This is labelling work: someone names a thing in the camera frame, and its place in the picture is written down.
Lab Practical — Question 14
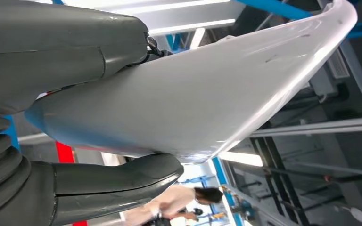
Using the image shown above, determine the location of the red barrier belt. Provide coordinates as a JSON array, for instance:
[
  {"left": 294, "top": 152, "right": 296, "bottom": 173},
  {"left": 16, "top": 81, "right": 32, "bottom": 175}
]
[{"left": 55, "top": 142, "right": 89, "bottom": 226}]

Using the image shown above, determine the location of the person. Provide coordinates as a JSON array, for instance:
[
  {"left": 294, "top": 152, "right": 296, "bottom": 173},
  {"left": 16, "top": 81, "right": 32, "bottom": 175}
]
[{"left": 123, "top": 185, "right": 224, "bottom": 226}]

